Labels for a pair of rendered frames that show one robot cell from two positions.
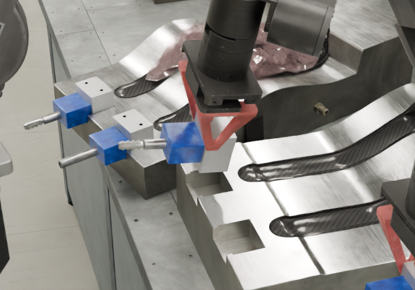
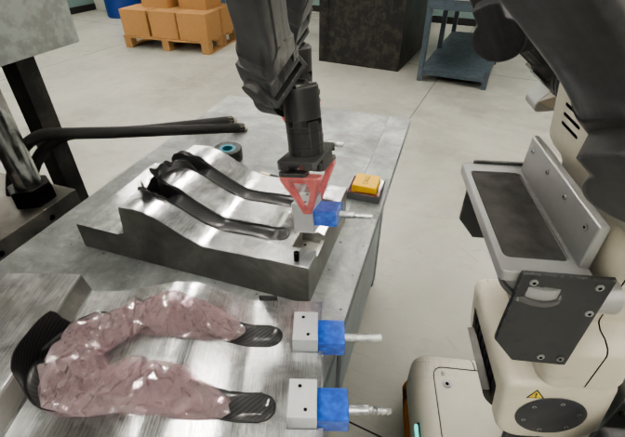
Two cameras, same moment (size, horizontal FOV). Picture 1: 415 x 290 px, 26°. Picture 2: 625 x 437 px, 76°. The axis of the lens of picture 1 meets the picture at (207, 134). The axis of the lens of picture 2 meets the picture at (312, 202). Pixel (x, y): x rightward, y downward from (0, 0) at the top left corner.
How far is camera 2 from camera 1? 1.37 m
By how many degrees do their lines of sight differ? 102
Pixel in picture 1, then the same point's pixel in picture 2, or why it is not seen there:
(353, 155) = (212, 223)
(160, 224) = (328, 297)
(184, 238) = (323, 282)
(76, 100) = (325, 402)
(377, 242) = (268, 184)
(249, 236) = not seen: hidden behind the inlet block
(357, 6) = not seen: outside the picture
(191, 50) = (315, 158)
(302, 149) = (232, 239)
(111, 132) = (325, 336)
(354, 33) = (48, 296)
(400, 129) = (182, 204)
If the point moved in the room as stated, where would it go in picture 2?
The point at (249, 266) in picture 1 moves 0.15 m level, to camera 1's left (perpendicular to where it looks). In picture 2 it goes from (335, 194) to (399, 219)
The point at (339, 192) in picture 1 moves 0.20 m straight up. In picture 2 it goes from (250, 208) to (240, 116)
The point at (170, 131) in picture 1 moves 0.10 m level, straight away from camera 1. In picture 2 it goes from (335, 207) to (300, 241)
